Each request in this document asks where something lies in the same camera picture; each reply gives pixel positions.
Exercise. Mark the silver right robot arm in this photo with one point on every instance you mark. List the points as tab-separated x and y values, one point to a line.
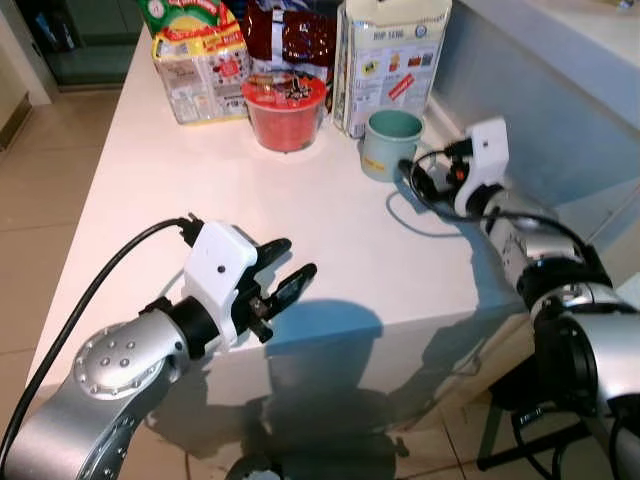
590	330

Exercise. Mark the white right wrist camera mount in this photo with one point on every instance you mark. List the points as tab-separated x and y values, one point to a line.
487	155

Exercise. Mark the grey raised counter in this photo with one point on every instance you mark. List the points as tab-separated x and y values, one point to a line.
540	90

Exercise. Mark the black stool frame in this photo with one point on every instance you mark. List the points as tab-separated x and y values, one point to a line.
520	420

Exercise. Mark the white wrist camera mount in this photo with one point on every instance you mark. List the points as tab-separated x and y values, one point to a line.
218	265
487	155

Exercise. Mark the teal ceramic mug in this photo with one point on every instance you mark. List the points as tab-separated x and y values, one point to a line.
385	150

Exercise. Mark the dark green cabinet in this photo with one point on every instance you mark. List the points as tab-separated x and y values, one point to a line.
90	40

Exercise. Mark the red plastic bowl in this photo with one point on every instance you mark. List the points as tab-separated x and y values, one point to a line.
285	120

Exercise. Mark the yellow green snack bag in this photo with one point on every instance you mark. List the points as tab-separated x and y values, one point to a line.
195	70

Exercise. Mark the cream cracker pack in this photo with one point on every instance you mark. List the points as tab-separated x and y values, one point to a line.
390	60

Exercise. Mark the dark red snack bag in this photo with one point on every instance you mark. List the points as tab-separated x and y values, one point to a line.
300	35

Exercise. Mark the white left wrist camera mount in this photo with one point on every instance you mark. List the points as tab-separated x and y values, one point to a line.
218	265

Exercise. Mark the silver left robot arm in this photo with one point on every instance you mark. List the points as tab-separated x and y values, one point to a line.
110	365

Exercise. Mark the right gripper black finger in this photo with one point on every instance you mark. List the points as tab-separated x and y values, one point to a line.
424	182

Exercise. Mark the black robot foot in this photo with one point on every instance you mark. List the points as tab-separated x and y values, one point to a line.
252	468

